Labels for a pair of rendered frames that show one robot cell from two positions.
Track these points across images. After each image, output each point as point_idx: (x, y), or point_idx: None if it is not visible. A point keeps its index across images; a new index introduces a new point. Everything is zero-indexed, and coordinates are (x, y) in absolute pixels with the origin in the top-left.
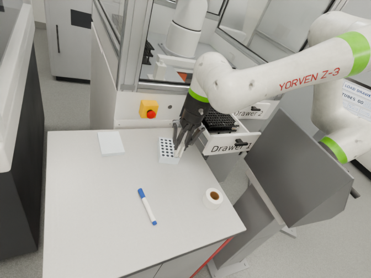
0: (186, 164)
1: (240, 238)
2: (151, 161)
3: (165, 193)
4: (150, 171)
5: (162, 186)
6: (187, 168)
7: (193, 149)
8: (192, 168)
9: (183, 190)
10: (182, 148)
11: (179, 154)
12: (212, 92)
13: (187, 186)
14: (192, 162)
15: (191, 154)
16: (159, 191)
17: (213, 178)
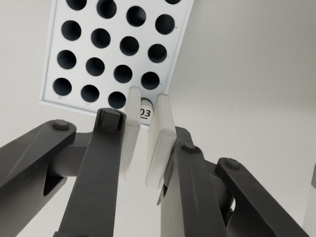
0: (205, 116)
1: (313, 169)
2: (19, 74)
3: (51, 236)
4: (7, 136)
5: (47, 208)
6: (197, 142)
7: (310, 15)
8: (223, 146)
9: (127, 236)
10: (146, 170)
11: (148, 134)
12: None
13: (156, 223)
14: (243, 113)
15: (273, 51)
16: (29, 225)
17: (291, 210)
